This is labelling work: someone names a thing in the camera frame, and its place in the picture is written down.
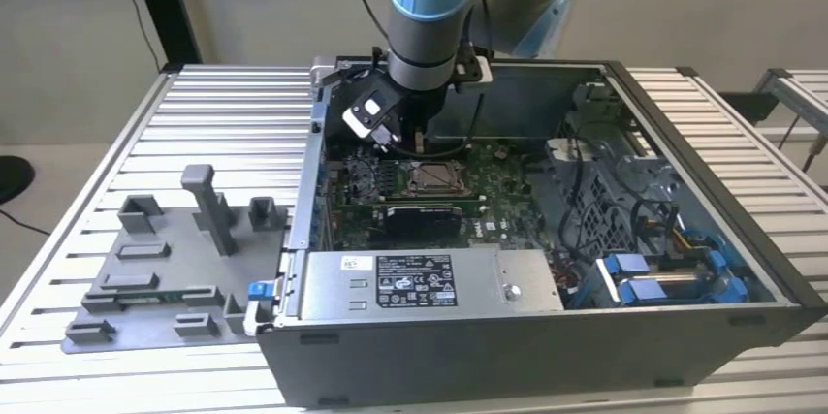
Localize black chair base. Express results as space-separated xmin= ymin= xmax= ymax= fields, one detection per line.
xmin=0 ymin=154 xmax=35 ymax=205

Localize CPU socket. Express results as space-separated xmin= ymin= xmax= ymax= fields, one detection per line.
xmin=402 ymin=157 xmax=471 ymax=197

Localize grey parts rack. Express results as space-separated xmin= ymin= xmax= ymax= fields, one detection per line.
xmin=62 ymin=164 xmax=292 ymax=355

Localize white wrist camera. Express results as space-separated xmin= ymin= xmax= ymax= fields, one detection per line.
xmin=340 ymin=88 xmax=403 ymax=146
xmin=452 ymin=48 xmax=495 ymax=95

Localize black metal post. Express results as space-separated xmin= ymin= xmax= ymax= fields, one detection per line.
xmin=122 ymin=0 xmax=203 ymax=71

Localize black camera cable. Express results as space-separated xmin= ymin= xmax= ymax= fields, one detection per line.
xmin=371 ymin=88 xmax=487 ymax=158

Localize aluminium slat side table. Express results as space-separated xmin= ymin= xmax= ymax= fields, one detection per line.
xmin=754 ymin=67 xmax=828 ymax=143

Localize green motherboard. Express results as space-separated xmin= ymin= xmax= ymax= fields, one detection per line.
xmin=323 ymin=140 xmax=571 ymax=260

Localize grey PC case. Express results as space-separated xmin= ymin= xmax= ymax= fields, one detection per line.
xmin=255 ymin=57 xmax=828 ymax=410

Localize coloured wire bundle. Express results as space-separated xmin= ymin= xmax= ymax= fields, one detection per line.
xmin=670 ymin=224 xmax=698 ymax=253

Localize metal socket cover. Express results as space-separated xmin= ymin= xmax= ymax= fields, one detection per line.
xmin=407 ymin=161 xmax=467 ymax=195

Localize black wire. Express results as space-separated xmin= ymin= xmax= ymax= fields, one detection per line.
xmin=556 ymin=120 xmax=627 ymax=260
xmin=632 ymin=198 xmax=678 ymax=260

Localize silver CPU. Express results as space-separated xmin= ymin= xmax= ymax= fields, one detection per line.
xmin=415 ymin=165 xmax=458 ymax=190

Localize metal disk bay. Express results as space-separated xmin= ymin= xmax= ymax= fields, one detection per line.
xmin=527 ymin=108 xmax=687 ymax=260

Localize blue disk carrier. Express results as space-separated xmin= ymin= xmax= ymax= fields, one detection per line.
xmin=614 ymin=275 xmax=752 ymax=308
xmin=595 ymin=251 xmax=730 ymax=284

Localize silver power supply unit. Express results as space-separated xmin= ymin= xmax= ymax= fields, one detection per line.
xmin=300 ymin=248 xmax=566 ymax=324

